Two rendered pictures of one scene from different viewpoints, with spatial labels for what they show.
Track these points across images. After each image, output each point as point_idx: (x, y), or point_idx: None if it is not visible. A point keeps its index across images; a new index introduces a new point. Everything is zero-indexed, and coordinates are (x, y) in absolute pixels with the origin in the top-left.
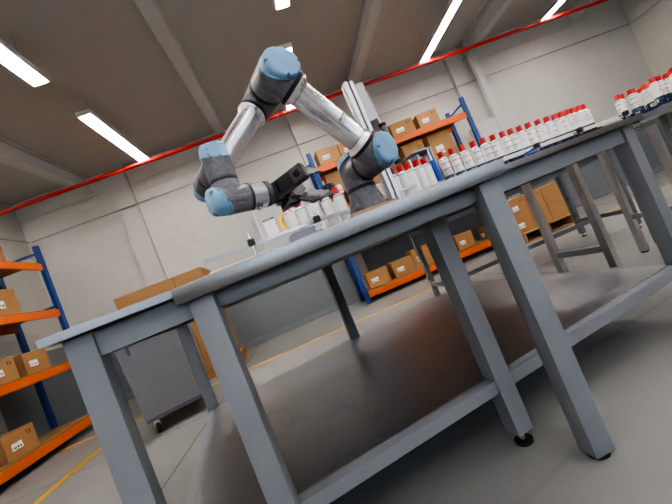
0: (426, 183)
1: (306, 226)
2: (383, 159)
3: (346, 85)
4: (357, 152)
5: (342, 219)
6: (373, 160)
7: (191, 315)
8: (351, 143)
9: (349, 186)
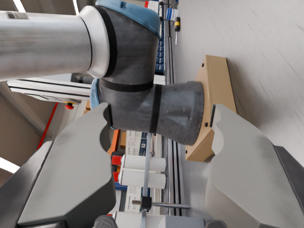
0: (154, 81)
1: (145, 224)
2: (151, 14)
3: (12, 81)
4: (109, 45)
5: (154, 169)
6: (140, 34)
7: None
8: (83, 44)
9: (145, 118)
